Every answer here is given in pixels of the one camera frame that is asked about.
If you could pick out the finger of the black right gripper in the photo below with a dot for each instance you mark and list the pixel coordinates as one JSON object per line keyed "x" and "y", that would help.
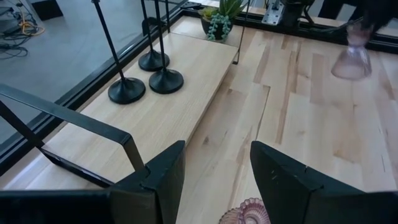
{"x": 377, "y": 20}

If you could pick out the black curved frame fitting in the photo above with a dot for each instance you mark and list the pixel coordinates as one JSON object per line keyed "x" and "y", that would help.
{"x": 159, "y": 23}

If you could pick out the pink ribbed glass candle holder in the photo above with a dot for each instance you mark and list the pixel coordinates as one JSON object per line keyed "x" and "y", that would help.
{"x": 353, "y": 63}
{"x": 248, "y": 214}

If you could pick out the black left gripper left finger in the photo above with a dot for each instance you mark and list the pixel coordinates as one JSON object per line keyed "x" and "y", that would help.
{"x": 155, "y": 193}

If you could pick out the wooden shelf with black frame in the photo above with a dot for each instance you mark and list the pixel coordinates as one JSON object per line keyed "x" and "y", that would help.
{"x": 161, "y": 118}

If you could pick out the potted succulent plant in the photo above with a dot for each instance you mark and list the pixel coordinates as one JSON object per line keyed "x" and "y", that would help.
{"x": 217, "y": 25}

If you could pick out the black aluminium table frame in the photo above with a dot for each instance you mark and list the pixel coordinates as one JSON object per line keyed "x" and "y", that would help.
{"x": 311, "y": 36}

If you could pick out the black floor box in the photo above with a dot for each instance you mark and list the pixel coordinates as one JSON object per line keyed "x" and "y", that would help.
{"x": 46, "y": 7}

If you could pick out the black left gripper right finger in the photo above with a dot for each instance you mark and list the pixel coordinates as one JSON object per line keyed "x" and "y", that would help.
{"x": 292, "y": 193}

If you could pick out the silver metal mounting bracket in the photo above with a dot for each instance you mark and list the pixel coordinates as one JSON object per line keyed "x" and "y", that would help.
{"x": 273, "y": 14}

